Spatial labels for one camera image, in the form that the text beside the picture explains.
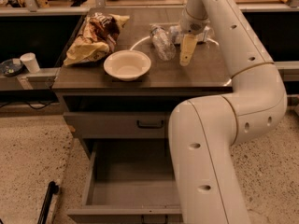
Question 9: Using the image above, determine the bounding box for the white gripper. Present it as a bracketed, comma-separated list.
[179, 7, 208, 66]

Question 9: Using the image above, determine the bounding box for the labelled blue plastic bottle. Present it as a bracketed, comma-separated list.
[168, 25, 210, 45]

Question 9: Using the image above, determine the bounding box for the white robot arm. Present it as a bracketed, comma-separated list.
[168, 0, 287, 224]

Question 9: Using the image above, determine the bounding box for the clear crumpled plastic bottle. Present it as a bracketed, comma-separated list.
[150, 25, 176, 61]

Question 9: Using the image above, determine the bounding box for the grey drawer cabinet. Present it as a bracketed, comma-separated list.
[53, 7, 232, 154]

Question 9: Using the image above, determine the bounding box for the closed top drawer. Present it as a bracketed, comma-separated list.
[64, 112, 169, 139]

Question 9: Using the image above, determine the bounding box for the open middle drawer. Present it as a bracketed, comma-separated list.
[67, 139, 182, 224]

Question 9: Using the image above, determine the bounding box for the white bowl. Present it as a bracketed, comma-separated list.
[104, 50, 151, 81]

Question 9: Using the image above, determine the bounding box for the brown yellow chip bag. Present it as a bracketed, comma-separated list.
[64, 12, 130, 66]

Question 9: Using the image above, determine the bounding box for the white paper cup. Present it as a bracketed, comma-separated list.
[20, 52, 40, 73]

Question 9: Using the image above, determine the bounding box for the dark round dish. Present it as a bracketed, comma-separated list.
[0, 58, 24, 77]

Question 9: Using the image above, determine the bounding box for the black bar on floor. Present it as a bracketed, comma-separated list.
[37, 181, 59, 224]

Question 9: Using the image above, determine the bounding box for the metal rail shelf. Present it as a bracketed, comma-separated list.
[0, 68, 60, 91]

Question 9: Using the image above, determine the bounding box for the black cable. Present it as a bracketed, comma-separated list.
[0, 100, 59, 111]

